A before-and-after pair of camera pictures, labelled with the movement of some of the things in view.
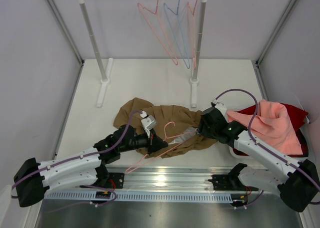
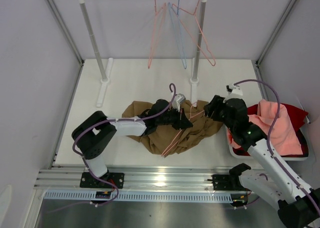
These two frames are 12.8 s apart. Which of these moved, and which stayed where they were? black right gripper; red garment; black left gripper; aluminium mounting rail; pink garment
Moved: black left gripper; black right gripper
Stayed: red garment; aluminium mounting rail; pink garment
